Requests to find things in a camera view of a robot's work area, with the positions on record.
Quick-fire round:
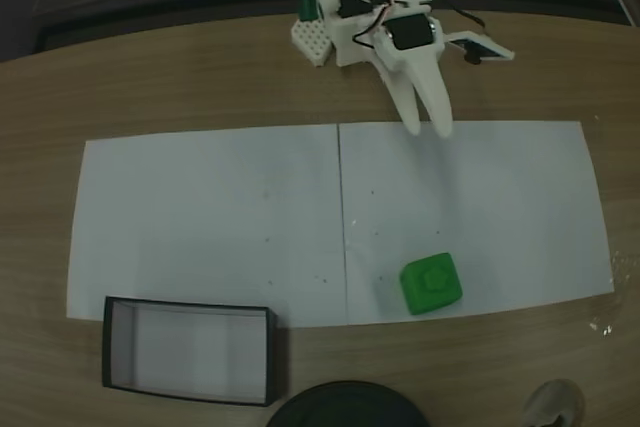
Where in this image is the person's shoe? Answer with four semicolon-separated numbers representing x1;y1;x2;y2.
519;378;587;427

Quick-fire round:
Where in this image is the green cube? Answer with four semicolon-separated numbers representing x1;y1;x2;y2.
398;251;464;318

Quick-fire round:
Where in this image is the white perforated base plate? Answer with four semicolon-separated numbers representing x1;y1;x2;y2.
290;16;334;68

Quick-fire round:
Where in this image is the black round object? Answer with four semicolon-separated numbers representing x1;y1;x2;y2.
264;380;431;427

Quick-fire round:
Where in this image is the black camera cable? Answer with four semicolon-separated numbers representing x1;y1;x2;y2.
451;5;487;66

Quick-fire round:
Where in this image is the green clamp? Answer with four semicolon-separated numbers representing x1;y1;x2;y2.
297;0;322;23

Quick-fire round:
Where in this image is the white wrist camera mount plate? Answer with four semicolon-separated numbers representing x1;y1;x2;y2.
442;30;517;67

